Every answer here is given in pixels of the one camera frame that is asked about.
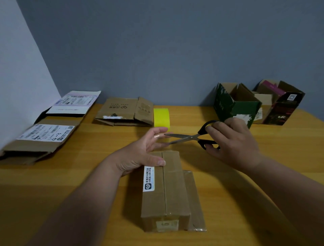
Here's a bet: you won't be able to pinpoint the person's right hand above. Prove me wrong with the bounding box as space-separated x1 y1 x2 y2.
204 118 264 173

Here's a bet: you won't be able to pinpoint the person's left hand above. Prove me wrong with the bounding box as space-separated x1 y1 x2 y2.
106 126 169 177

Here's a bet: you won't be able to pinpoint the yellow tape roll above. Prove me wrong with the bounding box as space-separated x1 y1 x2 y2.
154 108 170 129

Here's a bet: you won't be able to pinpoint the green box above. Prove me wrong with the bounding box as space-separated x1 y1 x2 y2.
213 82 263 129

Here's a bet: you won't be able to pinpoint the black scissors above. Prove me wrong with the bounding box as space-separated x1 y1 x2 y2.
164 120 221 150

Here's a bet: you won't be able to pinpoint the plain brown carton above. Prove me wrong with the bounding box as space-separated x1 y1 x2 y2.
94 97 154 127

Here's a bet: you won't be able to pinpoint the small brown cardboard box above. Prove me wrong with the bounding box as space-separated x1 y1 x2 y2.
252 92 274 125

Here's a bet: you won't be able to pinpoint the brown carton with label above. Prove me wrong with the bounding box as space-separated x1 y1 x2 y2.
140 150 207 233

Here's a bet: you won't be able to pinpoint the pink and black carton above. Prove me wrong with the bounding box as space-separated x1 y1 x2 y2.
255 79 306 126

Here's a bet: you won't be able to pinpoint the black box white label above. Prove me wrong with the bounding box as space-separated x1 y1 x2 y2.
34 91 102 125

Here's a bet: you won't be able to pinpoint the person's right forearm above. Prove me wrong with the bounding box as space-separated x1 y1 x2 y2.
247 156 324 246

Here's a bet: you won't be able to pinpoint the person's left forearm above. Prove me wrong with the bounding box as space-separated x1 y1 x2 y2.
25 161 122 246

